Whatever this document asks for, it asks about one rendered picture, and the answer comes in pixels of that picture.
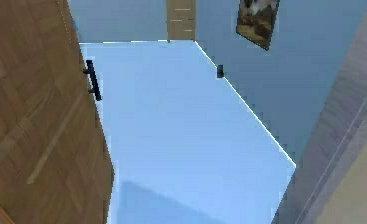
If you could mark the tan wooden door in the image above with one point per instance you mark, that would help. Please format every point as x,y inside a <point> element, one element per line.
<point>181,20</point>

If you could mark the brown wooden room door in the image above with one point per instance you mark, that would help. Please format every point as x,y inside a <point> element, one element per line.
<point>41,116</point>

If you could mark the small black wall block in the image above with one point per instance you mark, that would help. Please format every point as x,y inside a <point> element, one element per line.
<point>220,71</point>

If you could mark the dark framed wall picture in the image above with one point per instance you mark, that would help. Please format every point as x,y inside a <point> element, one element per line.
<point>256,20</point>

